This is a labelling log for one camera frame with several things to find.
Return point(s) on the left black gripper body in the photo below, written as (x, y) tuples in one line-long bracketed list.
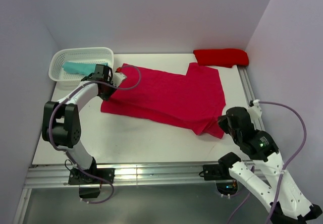
[(105, 95)]

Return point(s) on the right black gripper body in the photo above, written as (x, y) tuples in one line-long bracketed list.
[(223, 123)]

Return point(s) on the magenta t shirt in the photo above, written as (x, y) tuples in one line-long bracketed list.
[(192, 101)]

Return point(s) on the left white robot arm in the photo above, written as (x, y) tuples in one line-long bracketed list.
[(61, 122)]

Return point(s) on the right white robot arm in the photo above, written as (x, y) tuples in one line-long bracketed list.
[(279, 193)]

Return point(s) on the teal rolled t shirt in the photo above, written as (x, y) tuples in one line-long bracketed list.
[(79, 68)]

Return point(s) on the white perforated plastic basket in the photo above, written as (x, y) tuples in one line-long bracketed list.
[(89, 55)]

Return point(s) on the folded red t shirt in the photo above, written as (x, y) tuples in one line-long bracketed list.
[(226, 57)]

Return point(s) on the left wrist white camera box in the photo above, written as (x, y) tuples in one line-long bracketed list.
[(118, 77)]

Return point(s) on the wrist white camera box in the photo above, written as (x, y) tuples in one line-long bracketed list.
[(254, 109), (118, 77)]

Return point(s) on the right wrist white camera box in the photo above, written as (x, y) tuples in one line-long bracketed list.
[(254, 109)]

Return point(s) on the right side aluminium rail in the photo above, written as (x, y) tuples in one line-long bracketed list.
[(258, 123)]

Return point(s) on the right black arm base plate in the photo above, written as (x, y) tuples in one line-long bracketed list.
[(225, 184)]

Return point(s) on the front aluminium rail frame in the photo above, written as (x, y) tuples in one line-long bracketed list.
[(56, 176)]

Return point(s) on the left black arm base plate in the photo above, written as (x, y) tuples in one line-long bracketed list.
[(91, 181)]

